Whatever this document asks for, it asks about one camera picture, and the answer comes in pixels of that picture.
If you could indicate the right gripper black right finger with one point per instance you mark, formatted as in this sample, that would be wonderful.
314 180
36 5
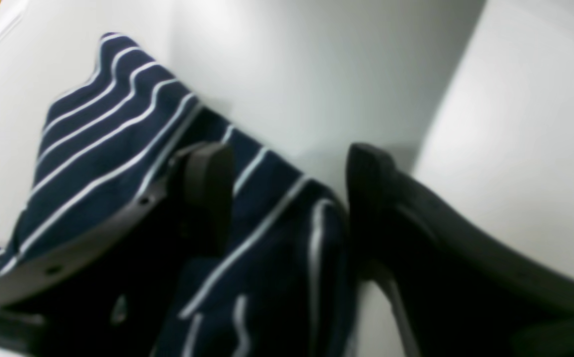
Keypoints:
454 290

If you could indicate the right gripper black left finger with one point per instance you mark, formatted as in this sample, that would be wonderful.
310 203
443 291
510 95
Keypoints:
107 292

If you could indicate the navy white striped T-shirt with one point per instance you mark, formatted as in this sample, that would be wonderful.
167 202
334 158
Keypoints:
284 286

